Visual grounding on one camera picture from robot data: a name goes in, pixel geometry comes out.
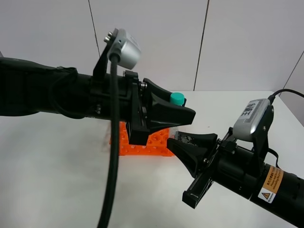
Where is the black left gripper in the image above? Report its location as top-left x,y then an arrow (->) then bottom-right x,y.
91,70 -> 196,145

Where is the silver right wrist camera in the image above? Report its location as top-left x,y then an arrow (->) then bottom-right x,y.
233,98 -> 270,142

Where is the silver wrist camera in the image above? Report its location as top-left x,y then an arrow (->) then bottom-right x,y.
104,28 -> 141,70
233,98 -> 270,142

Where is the green capped test tube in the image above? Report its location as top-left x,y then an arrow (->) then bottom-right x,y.
169,92 -> 185,139

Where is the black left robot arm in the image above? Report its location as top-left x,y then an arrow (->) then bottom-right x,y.
0,57 -> 196,145

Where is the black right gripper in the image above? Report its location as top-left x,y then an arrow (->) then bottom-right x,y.
167,128 -> 268,209

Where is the orange test tube rack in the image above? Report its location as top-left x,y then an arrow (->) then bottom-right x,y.
119,122 -> 174,157

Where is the black right camera cable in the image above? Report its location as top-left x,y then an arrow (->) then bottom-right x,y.
267,88 -> 304,103

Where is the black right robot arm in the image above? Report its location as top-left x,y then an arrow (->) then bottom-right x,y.
167,128 -> 304,228

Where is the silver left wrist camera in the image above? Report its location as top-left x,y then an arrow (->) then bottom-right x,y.
104,28 -> 141,70

